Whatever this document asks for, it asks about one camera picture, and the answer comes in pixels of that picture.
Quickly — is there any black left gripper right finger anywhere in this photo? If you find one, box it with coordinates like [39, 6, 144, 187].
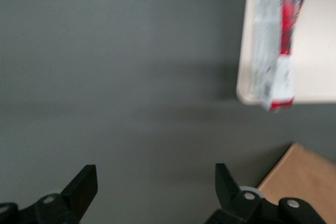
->
[204, 163, 279, 224]

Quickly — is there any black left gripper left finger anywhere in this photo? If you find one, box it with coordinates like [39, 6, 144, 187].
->
[33, 164, 99, 224]

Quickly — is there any red tartan cookie box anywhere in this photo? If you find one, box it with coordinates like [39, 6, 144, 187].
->
[250, 0, 314, 113]

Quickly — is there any beige rectangular plastic tray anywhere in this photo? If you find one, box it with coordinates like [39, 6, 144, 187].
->
[236, 0, 336, 105]

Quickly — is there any wooden drawer cabinet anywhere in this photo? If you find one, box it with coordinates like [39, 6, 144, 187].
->
[257, 142, 336, 224]

